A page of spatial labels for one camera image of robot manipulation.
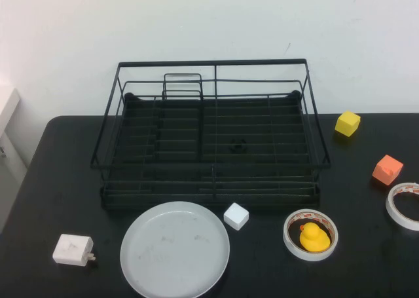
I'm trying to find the black wire dish rack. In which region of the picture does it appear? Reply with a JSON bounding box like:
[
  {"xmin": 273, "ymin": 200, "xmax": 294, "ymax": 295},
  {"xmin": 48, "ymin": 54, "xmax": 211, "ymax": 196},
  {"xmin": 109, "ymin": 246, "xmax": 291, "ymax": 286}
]
[{"xmin": 90, "ymin": 58, "xmax": 331, "ymax": 208}]

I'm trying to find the orange foam cube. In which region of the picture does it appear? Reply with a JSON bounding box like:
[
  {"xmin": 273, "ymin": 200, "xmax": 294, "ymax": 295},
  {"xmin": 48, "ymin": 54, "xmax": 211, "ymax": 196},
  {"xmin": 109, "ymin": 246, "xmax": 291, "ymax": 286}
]
[{"xmin": 372, "ymin": 154, "xmax": 404, "ymax": 187}]

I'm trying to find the white foam cube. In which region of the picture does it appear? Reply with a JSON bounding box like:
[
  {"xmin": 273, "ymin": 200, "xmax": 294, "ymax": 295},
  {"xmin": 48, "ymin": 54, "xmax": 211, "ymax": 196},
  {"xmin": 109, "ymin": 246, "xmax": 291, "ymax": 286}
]
[{"xmin": 223, "ymin": 202, "xmax": 250, "ymax": 232}]

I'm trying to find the white double-sided tape roll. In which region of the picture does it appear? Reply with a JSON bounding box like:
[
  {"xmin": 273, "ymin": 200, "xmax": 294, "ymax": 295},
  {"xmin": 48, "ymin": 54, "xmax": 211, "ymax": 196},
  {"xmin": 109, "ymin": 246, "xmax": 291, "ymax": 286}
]
[
  {"xmin": 282, "ymin": 208, "xmax": 340, "ymax": 262},
  {"xmin": 385, "ymin": 181, "xmax": 419, "ymax": 232}
]

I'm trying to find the white cabinet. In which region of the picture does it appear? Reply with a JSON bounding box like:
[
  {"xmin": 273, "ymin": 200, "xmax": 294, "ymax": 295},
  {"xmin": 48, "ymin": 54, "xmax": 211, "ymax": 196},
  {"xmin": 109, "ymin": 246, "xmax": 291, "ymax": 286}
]
[{"xmin": 0, "ymin": 87, "xmax": 29, "ymax": 232}]

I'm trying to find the white charger plug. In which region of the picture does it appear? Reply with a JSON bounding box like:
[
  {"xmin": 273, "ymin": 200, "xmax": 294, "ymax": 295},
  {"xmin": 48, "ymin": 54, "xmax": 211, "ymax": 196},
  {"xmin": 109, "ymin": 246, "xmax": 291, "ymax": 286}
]
[{"xmin": 52, "ymin": 233, "xmax": 97, "ymax": 266}]

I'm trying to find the yellow rubber duck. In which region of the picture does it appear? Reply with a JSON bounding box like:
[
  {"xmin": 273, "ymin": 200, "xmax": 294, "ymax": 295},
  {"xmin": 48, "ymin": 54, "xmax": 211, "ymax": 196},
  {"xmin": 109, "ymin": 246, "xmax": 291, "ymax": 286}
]
[{"xmin": 299, "ymin": 222, "xmax": 331, "ymax": 253}]

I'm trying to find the yellow foam cube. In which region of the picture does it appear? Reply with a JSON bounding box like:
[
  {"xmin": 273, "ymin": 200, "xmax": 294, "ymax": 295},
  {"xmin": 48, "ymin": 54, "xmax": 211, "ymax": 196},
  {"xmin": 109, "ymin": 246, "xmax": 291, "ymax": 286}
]
[{"xmin": 334, "ymin": 110, "xmax": 362, "ymax": 138}]

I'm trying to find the grey round plate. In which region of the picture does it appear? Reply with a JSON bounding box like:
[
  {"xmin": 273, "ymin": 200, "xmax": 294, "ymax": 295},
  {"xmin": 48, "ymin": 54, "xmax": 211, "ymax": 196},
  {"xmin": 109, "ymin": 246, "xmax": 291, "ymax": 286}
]
[{"xmin": 120, "ymin": 201, "xmax": 230, "ymax": 298}]

